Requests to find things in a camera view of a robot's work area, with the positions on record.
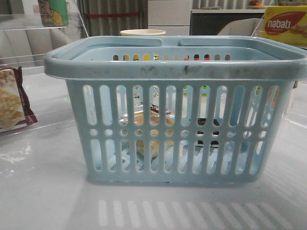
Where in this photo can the light blue plastic basket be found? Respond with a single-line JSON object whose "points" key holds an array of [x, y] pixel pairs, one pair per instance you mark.
{"points": [[223, 138]]}

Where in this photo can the beige chair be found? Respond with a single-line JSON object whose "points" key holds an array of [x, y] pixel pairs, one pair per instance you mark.
{"points": [[245, 27]]}

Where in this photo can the maroon almond cracker packet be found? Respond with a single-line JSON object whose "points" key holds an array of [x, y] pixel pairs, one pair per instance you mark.
{"points": [[15, 111]]}

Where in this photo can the green cartoon snack box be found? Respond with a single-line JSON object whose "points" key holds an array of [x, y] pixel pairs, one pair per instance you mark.
{"points": [[53, 13]]}

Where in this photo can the white drawer cabinet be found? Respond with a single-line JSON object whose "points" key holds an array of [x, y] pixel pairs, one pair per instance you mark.
{"points": [[172, 16]]}

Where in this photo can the yellow nabati wafer box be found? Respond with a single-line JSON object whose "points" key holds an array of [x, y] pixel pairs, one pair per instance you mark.
{"points": [[285, 24]]}

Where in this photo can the clear acrylic left shelf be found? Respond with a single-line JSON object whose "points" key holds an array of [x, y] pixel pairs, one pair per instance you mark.
{"points": [[24, 40]]}

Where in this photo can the bread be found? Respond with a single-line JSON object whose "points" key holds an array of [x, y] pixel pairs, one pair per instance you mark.
{"points": [[154, 120]]}

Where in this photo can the yellow popcorn paper cup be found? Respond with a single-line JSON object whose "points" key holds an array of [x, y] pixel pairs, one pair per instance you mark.
{"points": [[143, 32]]}

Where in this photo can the green bottle behind basket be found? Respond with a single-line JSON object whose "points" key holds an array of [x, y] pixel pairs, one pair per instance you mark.
{"points": [[188, 91]]}

